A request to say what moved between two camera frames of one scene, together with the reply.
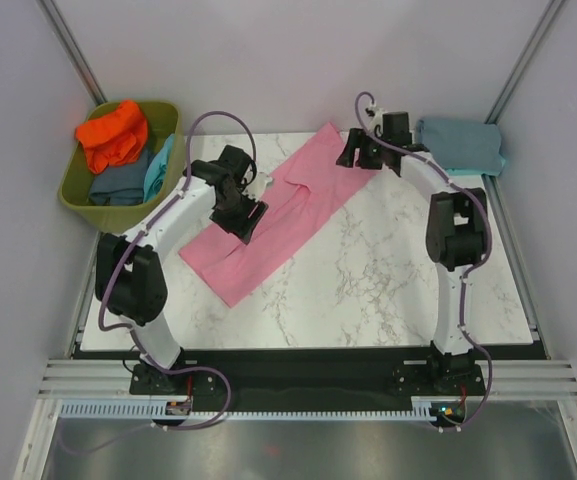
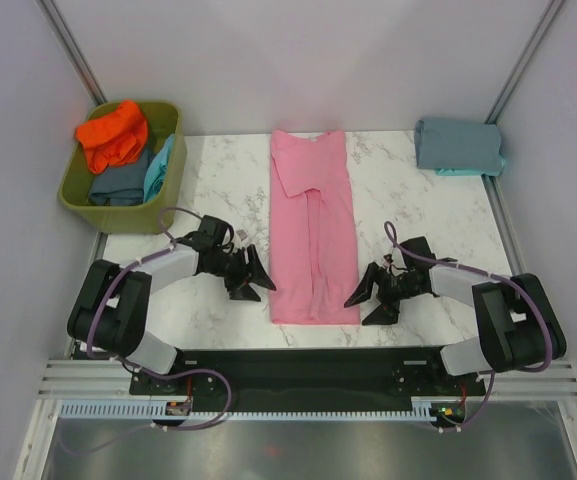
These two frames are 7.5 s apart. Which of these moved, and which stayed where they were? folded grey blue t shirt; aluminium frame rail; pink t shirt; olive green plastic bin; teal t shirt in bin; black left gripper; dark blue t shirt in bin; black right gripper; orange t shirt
Moved: black left gripper; black right gripper; pink t shirt
Stayed: folded grey blue t shirt; olive green plastic bin; orange t shirt; aluminium frame rail; dark blue t shirt in bin; teal t shirt in bin
